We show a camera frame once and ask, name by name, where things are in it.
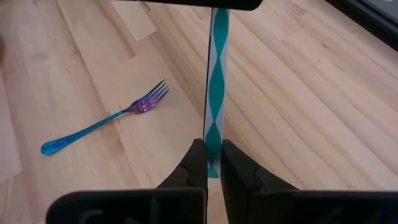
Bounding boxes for square napkin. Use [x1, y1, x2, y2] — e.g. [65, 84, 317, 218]
[202, 7, 231, 179]

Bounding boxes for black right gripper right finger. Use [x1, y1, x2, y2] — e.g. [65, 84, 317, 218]
[221, 139, 398, 224]

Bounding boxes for black metal table frame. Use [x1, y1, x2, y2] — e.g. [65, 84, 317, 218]
[325, 0, 398, 52]

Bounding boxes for iridescent blue purple fork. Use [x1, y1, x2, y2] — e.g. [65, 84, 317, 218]
[40, 79, 170, 156]

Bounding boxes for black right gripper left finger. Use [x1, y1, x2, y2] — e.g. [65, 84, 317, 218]
[46, 138, 208, 224]

